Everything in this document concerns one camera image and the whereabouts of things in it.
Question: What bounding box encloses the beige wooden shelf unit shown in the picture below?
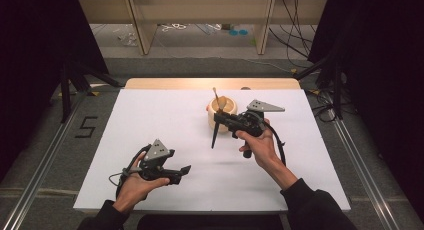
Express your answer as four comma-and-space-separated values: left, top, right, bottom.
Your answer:
77, 0, 330, 56

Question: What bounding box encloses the person's left hand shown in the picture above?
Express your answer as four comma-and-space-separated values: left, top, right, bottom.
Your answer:
113, 151, 171, 213

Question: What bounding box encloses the right hand-held gripper cable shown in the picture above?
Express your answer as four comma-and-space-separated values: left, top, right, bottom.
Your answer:
263, 120, 288, 168

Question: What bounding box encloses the wooden stick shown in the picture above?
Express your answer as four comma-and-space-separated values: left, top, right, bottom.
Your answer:
212, 86, 224, 113

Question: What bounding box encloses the makeup brush thin black handle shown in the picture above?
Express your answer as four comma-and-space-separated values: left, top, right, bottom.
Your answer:
210, 120, 221, 150

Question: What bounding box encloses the left hand-held gripper cable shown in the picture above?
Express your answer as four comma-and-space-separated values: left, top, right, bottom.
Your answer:
108, 144, 153, 201

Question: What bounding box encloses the person's right hand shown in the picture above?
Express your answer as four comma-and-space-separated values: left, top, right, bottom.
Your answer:
235, 122, 283, 172

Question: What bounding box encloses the black tripod stand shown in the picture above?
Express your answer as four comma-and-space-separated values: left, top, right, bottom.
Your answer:
292, 51, 345, 122
59, 54, 123, 125

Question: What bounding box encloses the white table sheet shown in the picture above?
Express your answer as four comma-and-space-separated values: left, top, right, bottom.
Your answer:
73, 88, 352, 212

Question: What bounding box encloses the black floor cable bundle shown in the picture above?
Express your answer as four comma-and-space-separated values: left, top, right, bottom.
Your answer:
305, 88, 338, 123

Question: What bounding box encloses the black power cable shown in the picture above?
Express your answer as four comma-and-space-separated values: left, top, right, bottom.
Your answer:
268, 0, 309, 59
281, 0, 317, 69

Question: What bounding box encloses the cream ring-stacked brush holder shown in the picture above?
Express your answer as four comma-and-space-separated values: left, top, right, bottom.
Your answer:
206, 95, 239, 135

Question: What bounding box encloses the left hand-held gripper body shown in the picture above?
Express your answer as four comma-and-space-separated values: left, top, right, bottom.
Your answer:
138, 138, 176, 181

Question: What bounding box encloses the aluminium floor rail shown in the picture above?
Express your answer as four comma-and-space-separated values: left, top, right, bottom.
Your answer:
332, 117, 399, 230
0, 98, 86, 230

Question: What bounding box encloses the clear plastic bag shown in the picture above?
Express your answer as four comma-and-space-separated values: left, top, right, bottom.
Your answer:
115, 28, 138, 47

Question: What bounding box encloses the white cord pile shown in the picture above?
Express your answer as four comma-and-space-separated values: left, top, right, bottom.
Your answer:
161, 22, 188, 33

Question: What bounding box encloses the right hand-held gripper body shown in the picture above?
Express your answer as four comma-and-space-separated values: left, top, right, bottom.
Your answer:
232, 99, 286, 159

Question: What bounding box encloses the hand-held gripper cable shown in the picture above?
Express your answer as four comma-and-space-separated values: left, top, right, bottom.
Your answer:
263, 120, 288, 168
108, 144, 153, 201

